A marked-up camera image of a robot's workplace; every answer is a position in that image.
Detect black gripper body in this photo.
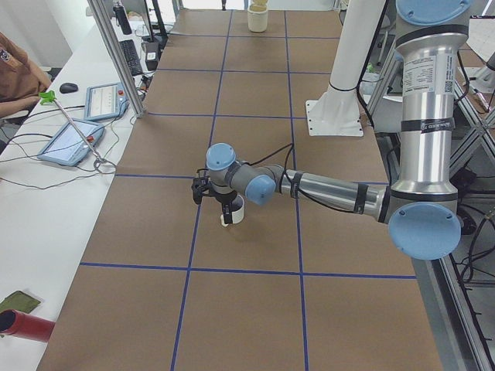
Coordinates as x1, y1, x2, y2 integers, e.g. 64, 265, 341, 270
211, 190, 238, 211

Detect white mug with handle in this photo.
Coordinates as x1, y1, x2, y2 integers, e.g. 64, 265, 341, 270
231, 195, 244, 224

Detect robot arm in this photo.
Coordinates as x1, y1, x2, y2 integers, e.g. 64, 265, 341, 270
192, 1, 473, 260

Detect brown paper table cover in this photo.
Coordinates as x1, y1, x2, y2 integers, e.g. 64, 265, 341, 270
39, 10, 442, 370

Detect upper teach pendant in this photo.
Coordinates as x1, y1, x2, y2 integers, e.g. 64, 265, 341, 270
84, 82, 129, 121

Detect teach pendant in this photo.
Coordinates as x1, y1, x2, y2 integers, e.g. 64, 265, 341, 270
36, 118, 104, 167
84, 82, 129, 121

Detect lower teach pendant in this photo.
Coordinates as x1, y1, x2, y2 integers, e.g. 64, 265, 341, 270
36, 118, 104, 167

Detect black keyboard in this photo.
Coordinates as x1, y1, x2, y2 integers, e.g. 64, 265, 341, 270
119, 39, 143, 76

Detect cream plastic basket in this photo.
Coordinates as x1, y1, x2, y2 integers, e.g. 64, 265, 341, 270
247, 0, 268, 33

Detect black computer mouse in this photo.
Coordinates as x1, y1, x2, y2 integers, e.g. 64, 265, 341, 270
59, 83, 79, 94

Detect metal rod green clip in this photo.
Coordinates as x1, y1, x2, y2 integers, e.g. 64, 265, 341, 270
36, 90, 117, 174

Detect black water bottle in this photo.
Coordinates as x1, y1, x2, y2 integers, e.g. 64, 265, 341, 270
112, 1, 132, 35

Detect green bean bag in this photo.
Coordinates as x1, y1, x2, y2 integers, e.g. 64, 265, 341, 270
0, 291, 41, 314

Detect seated person brown shirt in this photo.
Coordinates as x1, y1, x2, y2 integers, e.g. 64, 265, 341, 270
1, 33, 52, 117

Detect red bottle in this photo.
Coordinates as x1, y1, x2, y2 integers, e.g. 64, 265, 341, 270
1, 309, 56, 342

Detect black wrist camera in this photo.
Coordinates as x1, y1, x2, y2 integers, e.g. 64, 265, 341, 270
191, 168, 210, 206

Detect black braided left cable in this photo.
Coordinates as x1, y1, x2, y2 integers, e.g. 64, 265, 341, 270
251, 143, 297, 198

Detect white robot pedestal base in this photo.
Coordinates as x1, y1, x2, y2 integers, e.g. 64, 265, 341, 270
306, 0, 387, 137

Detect aluminium frame post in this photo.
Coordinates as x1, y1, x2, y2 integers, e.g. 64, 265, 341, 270
87, 0, 145, 118

